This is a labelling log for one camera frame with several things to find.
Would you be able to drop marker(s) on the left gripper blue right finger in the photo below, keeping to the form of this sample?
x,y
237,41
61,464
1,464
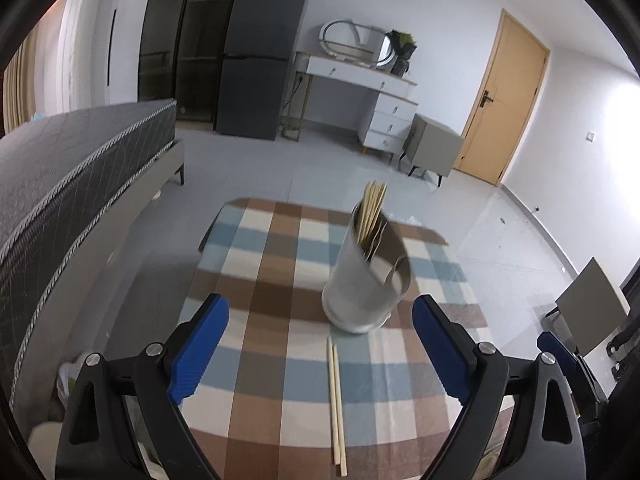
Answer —
x,y
448,346

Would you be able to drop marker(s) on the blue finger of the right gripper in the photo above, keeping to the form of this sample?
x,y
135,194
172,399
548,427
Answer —
x,y
567,360

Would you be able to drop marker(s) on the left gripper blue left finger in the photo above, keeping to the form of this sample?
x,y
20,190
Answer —
x,y
192,344

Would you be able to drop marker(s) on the wooden chopstick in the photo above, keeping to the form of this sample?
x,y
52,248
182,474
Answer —
x,y
367,212
372,207
366,207
375,214
339,413
335,434

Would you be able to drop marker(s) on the grey panel board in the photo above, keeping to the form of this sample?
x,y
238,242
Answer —
x,y
588,311

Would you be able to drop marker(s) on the plaid checkered rug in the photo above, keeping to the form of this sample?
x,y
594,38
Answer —
x,y
262,409

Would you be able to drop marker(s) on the grey oval utensil holder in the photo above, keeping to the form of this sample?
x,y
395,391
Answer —
x,y
365,286

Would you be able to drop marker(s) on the grey nightstand cabinet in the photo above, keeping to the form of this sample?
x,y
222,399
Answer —
x,y
431,146

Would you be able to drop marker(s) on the dark grey mattress bed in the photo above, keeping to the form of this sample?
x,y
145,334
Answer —
x,y
71,184

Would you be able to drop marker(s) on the white dresser with drawers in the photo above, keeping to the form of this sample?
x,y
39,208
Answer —
x,y
386,117

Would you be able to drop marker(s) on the yellow wooden door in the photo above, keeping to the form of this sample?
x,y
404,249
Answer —
x,y
504,102

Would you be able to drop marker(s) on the potted green plant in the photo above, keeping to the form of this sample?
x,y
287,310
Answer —
x,y
403,46

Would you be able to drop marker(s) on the beige curtain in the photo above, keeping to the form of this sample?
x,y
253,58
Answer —
x,y
18,85

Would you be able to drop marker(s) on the oval vanity mirror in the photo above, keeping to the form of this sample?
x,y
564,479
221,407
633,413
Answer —
x,y
361,44

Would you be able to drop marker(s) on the black glass cabinet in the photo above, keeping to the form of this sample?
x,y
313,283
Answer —
x,y
180,55

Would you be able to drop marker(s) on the dark grey refrigerator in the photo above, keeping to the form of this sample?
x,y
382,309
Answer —
x,y
258,53

